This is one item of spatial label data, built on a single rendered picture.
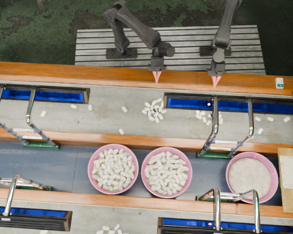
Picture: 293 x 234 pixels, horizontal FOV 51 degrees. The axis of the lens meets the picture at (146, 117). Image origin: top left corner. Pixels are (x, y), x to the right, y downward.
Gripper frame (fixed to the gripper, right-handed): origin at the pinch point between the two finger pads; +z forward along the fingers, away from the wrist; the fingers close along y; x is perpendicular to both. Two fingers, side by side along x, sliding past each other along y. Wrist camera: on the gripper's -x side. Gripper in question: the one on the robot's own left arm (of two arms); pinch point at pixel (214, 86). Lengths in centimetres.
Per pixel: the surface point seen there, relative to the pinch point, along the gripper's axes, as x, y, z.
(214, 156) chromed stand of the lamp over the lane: -12.6, 2.1, 36.2
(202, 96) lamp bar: -31.7, -10.6, -2.5
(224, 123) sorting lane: -2.2, 7.8, 20.2
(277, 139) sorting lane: -7.2, 36.5, 26.1
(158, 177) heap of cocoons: -23, -28, 45
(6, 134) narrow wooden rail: -14, -112, 30
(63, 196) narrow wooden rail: -34, -76, 53
